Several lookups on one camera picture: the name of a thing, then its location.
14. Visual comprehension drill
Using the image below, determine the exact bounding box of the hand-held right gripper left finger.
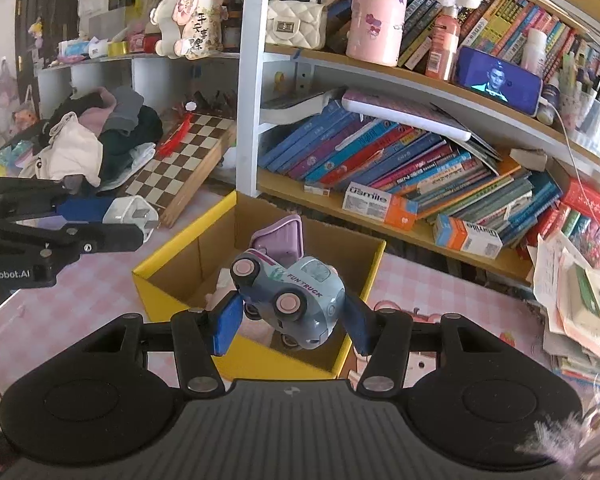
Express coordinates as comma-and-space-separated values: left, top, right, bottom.
80, 292, 244, 395

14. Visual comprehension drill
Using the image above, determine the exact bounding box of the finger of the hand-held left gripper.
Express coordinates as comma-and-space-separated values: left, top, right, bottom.
0, 177, 117, 224
0, 215, 145, 272

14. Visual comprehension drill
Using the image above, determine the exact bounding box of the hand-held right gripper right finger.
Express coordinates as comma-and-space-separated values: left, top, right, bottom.
344, 291, 491, 397

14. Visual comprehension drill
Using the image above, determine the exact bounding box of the white plug charger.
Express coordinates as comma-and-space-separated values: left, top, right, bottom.
102, 196, 160, 241

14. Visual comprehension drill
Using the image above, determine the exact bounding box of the blue toy truck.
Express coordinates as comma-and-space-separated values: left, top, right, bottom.
229, 214, 347, 351

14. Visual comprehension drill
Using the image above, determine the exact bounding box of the yellow cardboard box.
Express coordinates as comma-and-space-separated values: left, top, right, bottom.
132, 191, 387, 380

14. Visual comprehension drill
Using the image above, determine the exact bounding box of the pink checkered desktop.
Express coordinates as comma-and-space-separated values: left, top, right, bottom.
0, 185, 600, 406

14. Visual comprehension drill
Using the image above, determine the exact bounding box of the dark clothes pile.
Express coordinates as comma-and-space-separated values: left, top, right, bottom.
80, 87, 163, 186

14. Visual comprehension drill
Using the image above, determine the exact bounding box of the colourful plastic bag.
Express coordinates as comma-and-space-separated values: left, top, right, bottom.
0, 140, 36, 177

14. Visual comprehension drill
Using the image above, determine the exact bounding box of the wooden chessboard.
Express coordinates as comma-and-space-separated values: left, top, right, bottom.
125, 112, 238, 228

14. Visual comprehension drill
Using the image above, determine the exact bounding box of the red tassel ornament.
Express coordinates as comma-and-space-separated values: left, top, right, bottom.
157, 101, 197, 158

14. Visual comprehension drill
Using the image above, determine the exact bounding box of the orange white carton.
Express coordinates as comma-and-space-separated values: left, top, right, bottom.
342, 181, 418, 231
432, 213, 503, 259

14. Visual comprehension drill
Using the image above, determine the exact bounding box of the white side shelf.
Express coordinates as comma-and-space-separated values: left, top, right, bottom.
36, 52, 241, 121

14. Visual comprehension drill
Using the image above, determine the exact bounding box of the blue white tissue pack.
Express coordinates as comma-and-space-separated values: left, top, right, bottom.
57, 37, 108, 59

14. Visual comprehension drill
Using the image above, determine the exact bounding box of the row of children's books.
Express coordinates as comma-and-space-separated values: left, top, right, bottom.
257, 100, 563, 248

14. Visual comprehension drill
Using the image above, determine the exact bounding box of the white bookshelf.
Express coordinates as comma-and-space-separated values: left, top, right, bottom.
235, 0, 600, 286

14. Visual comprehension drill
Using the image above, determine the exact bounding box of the white flat device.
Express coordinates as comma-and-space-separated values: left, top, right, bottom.
341, 89, 473, 143

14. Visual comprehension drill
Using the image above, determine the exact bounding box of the stack of papers and notebooks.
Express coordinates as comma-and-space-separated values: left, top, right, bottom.
527, 232, 600, 388

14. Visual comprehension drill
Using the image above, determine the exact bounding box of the pale fuzzy fur trim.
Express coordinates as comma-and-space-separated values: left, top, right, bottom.
515, 400, 600, 461

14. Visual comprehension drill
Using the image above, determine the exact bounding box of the red book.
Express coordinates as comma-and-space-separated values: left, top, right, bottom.
560, 177, 600, 256

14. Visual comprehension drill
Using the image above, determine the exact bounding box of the smartphone with lit screen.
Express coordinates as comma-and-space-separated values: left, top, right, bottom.
452, 45, 544, 117

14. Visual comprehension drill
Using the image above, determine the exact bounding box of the white quilted handbag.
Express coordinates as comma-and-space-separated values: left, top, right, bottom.
266, 0, 328, 51

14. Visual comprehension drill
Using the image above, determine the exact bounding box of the peach pink bottle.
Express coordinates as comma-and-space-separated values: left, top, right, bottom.
425, 5, 461, 81

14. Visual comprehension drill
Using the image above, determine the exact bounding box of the pink cartoon cup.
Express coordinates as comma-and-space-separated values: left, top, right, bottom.
346, 0, 411, 67

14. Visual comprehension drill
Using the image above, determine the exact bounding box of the white small bottle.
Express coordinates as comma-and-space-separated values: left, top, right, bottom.
522, 27, 548, 76

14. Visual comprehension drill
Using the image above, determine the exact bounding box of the row of paperback books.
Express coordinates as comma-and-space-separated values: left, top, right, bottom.
325, 0, 600, 111

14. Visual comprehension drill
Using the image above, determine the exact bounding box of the white charging cable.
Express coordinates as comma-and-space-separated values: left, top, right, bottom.
537, 97, 600, 221

